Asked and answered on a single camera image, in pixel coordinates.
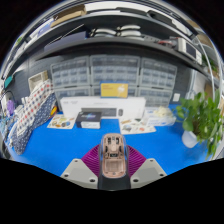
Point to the transparent computer mouse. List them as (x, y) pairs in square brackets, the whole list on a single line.
[(114, 156)]

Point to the small printed sticker sheet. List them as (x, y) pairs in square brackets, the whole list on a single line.
[(61, 121)]

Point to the small black box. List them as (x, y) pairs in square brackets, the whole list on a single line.
[(88, 120)]

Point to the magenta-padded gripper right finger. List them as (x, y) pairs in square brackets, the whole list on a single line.
[(148, 171)]

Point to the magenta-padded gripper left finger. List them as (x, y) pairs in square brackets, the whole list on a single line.
[(78, 171)]

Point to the long white keyboard box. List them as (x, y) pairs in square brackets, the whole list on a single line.
[(73, 105)]

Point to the yellow and blue box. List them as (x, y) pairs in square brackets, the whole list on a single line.
[(114, 90)]

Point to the large printed sticker sheet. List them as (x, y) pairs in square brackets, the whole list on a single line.
[(136, 126)]

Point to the white and blue tissue box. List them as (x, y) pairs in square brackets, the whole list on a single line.
[(160, 118)]

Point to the green plant in white pot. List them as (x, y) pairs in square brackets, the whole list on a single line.
[(200, 121)]

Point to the white plastic crate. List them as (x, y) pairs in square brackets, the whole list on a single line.
[(37, 80)]

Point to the patterned fabric bundle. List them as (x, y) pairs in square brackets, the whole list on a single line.
[(31, 113)]

